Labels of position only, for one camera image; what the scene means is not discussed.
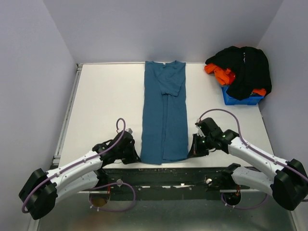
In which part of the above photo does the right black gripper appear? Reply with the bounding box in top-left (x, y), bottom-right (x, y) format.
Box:
top-left (187, 133), bottom-right (214, 158)

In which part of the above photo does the teal blue t shirt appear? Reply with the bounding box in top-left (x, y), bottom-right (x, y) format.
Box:
top-left (141, 61), bottom-right (188, 165)

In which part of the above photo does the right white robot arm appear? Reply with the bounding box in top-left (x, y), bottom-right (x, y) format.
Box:
top-left (188, 117), bottom-right (308, 211)

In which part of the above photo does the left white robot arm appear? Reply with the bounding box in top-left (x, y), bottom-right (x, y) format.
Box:
top-left (19, 129), bottom-right (140, 220)

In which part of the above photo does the blue plastic bin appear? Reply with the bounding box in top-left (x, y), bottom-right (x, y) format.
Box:
top-left (220, 85), bottom-right (265, 106)

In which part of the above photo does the orange t shirt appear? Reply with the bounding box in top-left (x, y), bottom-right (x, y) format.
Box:
top-left (205, 64), bottom-right (272, 100)

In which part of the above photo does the black t shirt pile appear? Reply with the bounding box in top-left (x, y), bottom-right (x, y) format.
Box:
top-left (205, 46), bottom-right (272, 101)

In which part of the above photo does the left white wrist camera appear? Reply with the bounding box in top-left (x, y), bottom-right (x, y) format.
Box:
top-left (116, 128), bottom-right (133, 134)

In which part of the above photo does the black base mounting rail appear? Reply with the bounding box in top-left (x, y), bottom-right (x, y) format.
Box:
top-left (98, 167), bottom-right (239, 201)

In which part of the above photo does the aluminium table edge rail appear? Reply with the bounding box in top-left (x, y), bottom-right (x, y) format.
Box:
top-left (51, 64), bottom-right (83, 168)

